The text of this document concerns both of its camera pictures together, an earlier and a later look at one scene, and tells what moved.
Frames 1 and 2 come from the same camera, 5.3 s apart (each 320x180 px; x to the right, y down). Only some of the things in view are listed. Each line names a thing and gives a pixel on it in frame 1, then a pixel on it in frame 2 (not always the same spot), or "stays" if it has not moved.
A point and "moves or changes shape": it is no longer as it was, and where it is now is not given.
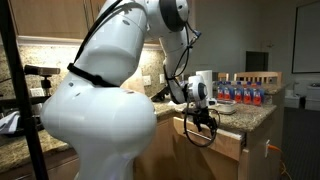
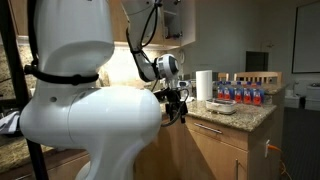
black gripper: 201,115 -> 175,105
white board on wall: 306,49 stays
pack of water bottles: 246,93 stays
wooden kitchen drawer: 227,142 moves or changes shape
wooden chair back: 251,76 stays
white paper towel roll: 208,78 stays
